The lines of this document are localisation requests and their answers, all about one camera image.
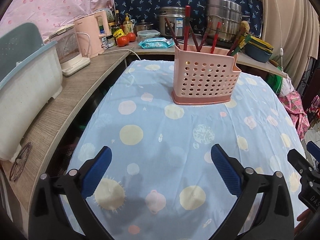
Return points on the clear food container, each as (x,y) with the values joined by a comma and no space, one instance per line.
(145,34)

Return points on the pink perforated utensil holder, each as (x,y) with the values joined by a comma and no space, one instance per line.
(202,78)

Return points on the pink electric kettle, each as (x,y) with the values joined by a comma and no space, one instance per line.
(92,31)

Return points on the beige hanging cloth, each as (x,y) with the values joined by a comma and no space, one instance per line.
(292,28)

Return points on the small steel pot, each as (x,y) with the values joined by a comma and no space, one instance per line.
(143,25)

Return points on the yellow oil bottle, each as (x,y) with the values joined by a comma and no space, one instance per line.
(127,25)

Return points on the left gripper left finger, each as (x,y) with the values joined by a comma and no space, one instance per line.
(93,171)

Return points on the red tomato left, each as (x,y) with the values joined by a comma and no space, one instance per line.
(122,41)

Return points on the pink floral curtain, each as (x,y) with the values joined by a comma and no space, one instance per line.
(48,15)

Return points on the large steel steamer pot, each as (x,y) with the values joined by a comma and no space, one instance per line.
(229,14)

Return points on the white dish drainer box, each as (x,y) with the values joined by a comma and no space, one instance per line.
(30,76)

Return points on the eyeglasses on counter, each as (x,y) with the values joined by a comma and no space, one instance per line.
(20,162)

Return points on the red tomato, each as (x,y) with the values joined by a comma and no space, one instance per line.
(131,37)
(122,41)

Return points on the steel rice cooker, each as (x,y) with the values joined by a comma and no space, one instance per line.
(175,16)

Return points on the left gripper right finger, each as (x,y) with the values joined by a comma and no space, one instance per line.
(228,168)

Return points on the pink floral fabric bundle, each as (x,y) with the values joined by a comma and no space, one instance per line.
(293,105)

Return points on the person's right hand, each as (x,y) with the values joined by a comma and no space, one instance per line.
(302,219)

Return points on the navy patterned backsplash cloth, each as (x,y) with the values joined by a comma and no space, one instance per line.
(148,10)

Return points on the green chopstick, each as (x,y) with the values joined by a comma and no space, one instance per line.
(241,45)

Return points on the stacked blue yellow bowls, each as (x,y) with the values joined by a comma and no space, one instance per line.
(259,50)

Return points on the red tomato right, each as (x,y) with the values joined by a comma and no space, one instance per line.
(131,37)

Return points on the white blender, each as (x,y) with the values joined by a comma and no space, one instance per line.
(68,50)

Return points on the wet wipes pack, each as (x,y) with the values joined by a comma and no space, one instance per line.
(156,43)

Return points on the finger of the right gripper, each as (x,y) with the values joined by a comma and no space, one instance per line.
(312,148)

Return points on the dark maroon chopstick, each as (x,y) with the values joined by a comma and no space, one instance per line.
(205,36)
(239,37)
(194,38)
(172,32)

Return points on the blue patterned tablecloth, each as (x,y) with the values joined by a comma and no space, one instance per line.
(162,183)

